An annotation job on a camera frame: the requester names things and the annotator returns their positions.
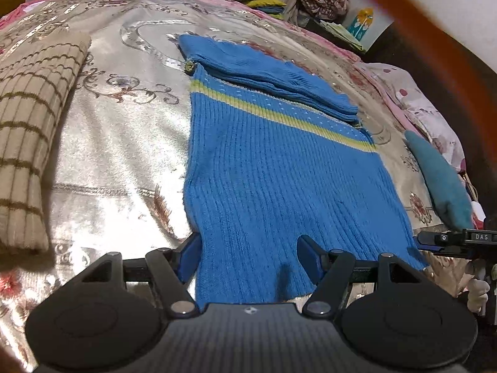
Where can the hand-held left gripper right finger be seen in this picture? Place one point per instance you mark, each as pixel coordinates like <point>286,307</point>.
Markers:
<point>306,257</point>

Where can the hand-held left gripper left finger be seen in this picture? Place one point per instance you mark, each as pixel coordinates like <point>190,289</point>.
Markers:
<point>190,257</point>

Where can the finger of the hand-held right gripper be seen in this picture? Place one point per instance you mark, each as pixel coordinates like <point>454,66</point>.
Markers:
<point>438,241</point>

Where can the blue knit sweater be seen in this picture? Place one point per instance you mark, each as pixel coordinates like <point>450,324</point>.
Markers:
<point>271,182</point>

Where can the person's right hand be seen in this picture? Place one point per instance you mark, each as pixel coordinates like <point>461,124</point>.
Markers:
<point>477,287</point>

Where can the teal cloth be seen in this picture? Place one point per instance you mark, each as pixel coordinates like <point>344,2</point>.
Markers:
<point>442,182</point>

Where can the dark wooden headboard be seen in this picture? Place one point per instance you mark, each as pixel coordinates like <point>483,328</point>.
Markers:
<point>466,124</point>

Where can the bed with floral cover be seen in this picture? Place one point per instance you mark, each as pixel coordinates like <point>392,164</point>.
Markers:
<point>116,155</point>

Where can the white pillow with red dots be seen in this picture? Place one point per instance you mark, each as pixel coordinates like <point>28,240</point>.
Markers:
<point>419,101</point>

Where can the beige checked folded cloth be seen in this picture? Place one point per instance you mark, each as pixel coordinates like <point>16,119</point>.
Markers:
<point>27,124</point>

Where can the light green folded cloth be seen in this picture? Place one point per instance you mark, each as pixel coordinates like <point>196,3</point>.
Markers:
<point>341,32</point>

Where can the yellow blue carton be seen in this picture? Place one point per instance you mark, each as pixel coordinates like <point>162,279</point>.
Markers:
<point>361,23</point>

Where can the yellow folded cloths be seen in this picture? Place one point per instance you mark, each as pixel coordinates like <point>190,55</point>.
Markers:
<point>270,3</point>

